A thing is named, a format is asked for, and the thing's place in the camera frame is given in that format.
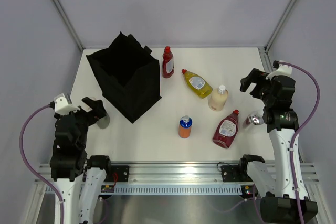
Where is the aluminium frame post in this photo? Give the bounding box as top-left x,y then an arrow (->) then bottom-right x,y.
51,0 -> 85,52
265,0 -> 298,52

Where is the left aluminium frame post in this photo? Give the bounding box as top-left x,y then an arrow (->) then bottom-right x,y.
51,0 -> 85,52

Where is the yellow dish soap bottle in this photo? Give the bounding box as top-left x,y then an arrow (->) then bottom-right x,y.
182,69 -> 213,99

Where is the slotted cable duct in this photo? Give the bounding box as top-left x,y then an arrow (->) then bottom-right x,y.
99,185 -> 243,195

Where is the aluminium mounting rail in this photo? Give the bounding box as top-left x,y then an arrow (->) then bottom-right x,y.
38,162 -> 319,185

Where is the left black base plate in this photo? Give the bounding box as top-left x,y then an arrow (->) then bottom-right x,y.
82,165 -> 130,183

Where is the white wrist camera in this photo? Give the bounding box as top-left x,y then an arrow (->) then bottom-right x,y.
54,93 -> 80,116
266,60 -> 292,80

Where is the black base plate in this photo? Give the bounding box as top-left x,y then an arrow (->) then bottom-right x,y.
220,164 -> 268,183
82,165 -> 130,183

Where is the small red dish soap bottle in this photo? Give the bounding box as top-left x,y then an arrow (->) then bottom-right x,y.
162,46 -> 174,79

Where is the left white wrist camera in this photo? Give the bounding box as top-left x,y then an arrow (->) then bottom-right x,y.
54,93 -> 80,116

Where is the right aluminium frame post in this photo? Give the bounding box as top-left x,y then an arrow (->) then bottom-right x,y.
265,0 -> 298,52

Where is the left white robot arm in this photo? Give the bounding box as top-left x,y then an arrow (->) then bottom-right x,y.
50,94 -> 113,223

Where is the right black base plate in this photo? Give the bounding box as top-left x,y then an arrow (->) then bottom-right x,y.
220,164 -> 268,183

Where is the orange blue pump bottle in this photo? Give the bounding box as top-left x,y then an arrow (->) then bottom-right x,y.
178,115 -> 193,138

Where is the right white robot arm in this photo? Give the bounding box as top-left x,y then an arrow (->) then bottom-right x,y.
238,68 -> 318,223

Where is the black canvas bag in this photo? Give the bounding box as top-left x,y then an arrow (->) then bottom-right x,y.
86,33 -> 161,123

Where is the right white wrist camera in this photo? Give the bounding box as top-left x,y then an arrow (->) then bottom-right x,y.
266,60 -> 292,80

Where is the cream pump lotion bottle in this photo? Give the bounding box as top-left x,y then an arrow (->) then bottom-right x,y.
208,85 -> 228,111

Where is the large red dish soap bottle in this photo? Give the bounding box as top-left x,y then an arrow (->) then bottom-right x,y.
212,110 -> 239,148

